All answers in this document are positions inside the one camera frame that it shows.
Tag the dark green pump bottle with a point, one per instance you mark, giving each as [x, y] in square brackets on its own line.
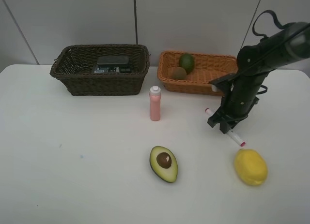
[104, 70]

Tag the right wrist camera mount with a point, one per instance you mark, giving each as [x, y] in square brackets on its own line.
[223, 83]

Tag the orange wicker basket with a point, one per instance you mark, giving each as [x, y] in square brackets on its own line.
[207, 67]

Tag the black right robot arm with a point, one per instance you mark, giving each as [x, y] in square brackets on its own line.
[254, 64]

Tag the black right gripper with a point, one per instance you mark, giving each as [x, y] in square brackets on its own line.
[231, 112]

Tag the dark brown wicker basket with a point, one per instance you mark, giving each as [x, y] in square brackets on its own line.
[74, 67]

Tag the pink bottle white cap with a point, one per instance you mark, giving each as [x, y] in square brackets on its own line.
[155, 102]

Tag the white marker pink caps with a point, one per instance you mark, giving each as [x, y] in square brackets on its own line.
[230, 133]

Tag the halved avocado with pit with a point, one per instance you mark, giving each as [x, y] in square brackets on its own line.
[164, 164]

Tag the yellow lemon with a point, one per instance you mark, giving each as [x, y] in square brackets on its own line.
[250, 167]

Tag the brown kiwi fruit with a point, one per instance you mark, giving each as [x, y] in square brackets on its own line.
[178, 73]

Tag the dark grey felt eraser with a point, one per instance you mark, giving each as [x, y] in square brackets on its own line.
[109, 61]

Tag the green lime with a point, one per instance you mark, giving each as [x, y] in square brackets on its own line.
[186, 61]

